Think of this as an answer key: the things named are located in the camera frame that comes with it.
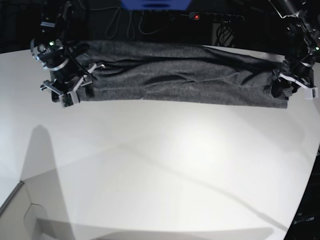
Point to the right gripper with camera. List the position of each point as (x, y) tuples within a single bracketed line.
[(66, 93)]

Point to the grey t-shirt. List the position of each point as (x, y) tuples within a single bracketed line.
[(180, 72)]

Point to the white power strip red switch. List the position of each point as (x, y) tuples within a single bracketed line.
[(215, 17)]

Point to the blue box at top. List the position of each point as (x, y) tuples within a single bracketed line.
[(141, 5)]

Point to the white cardboard box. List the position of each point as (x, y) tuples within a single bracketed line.
[(17, 218)]

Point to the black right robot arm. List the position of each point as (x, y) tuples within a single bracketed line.
[(54, 51)]

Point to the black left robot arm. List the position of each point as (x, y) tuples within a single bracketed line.
[(303, 29)]

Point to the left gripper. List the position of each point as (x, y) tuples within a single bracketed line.
[(287, 79)]

